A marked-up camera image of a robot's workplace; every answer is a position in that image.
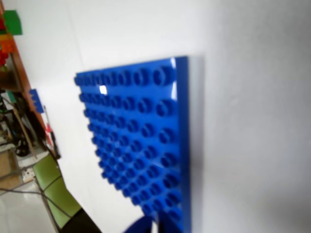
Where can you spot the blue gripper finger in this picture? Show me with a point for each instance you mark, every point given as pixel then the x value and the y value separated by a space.
pixel 141 225

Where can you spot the small blue building block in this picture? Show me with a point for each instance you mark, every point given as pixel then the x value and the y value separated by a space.
pixel 36 100

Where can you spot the red orange block pile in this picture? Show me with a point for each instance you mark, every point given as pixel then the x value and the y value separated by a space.
pixel 5 46

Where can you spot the blue 8x8 studded baseplate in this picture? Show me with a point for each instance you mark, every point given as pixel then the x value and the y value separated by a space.
pixel 136 136

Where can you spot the green chair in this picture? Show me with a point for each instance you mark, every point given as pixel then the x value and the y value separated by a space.
pixel 52 184

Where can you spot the light wooden stick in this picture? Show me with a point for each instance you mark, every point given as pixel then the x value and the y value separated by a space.
pixel 24 131

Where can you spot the green building plate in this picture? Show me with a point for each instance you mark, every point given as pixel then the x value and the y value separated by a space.
pixel 13 23

